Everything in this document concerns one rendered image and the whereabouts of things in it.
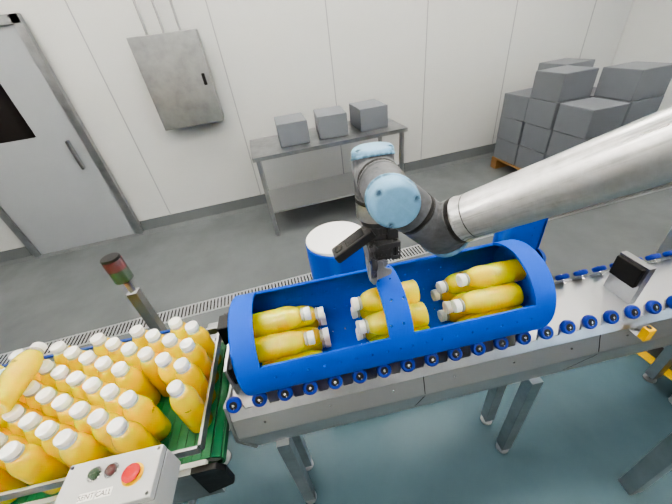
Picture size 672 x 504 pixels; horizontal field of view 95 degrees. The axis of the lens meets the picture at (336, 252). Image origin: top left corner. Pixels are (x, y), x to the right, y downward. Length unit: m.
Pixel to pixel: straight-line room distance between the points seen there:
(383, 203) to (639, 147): 0.32
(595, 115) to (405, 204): 3.44
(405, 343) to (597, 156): 0.57
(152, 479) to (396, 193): 0.75
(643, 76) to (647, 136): 3.68
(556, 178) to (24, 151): 4.49
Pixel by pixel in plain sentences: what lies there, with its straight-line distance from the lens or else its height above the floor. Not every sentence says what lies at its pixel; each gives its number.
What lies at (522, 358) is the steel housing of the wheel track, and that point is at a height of 0.89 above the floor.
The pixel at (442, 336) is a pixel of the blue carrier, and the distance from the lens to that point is 0.89.
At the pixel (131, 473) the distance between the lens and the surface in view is 0.90.
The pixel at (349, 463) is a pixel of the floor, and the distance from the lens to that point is 1.92.
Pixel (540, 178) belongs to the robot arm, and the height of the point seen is 1.60.
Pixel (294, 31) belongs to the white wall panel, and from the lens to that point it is 3.96.
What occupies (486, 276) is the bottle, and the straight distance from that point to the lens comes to 1.00.
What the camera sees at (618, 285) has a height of 0.97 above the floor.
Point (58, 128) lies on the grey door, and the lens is 4.35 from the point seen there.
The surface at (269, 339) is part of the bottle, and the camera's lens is 0.89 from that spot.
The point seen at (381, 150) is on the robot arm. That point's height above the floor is 1.60.
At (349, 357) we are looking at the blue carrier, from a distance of 0.84.
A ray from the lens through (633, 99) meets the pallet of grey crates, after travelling 4.21.
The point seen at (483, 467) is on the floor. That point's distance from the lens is 1.97.
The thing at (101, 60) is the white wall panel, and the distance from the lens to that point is 4.12.
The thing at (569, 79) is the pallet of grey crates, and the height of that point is 1.13.
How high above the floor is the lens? 1.80
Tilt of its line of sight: 36 degrees down
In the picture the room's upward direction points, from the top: 8 degrees counter-clockwise
